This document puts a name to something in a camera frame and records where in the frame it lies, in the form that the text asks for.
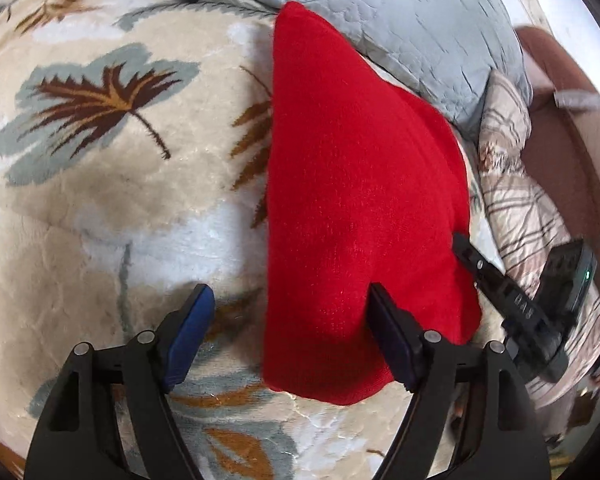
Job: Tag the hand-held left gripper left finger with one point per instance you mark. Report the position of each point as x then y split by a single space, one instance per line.
190 335

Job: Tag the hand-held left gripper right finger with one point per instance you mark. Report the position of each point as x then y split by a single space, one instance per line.
390 340

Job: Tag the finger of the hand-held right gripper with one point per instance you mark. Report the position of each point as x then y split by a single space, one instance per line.
490 272

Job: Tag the red and blue knit sweater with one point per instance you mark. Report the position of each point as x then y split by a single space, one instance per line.
355 185

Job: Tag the plaid beige pillow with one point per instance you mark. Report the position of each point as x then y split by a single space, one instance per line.
520 200

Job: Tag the brown padded headboard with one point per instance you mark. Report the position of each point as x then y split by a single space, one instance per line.
565 160

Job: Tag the leaf print plush blanket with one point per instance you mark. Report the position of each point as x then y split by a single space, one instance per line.
105 210

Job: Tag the grey quilted pillow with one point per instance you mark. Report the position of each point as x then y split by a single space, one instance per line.
420 25

